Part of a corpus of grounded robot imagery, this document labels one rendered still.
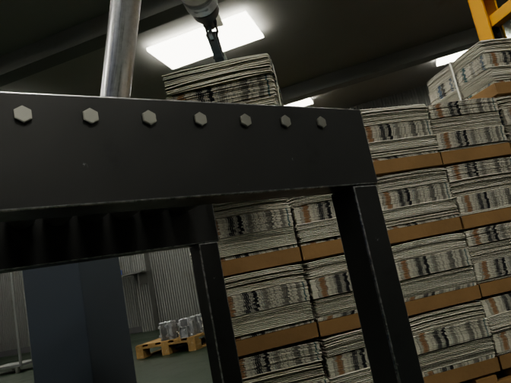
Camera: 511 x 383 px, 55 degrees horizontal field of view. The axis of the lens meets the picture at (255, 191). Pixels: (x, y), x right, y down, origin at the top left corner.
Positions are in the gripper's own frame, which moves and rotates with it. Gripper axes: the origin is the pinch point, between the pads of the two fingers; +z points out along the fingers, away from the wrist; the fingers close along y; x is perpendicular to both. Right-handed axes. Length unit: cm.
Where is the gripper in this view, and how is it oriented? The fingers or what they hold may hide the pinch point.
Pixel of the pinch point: (220, 42)
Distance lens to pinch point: 156.8
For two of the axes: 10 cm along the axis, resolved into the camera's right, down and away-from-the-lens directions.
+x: 9.7, -1.9, -1.3
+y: 1.5, 9.6, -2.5
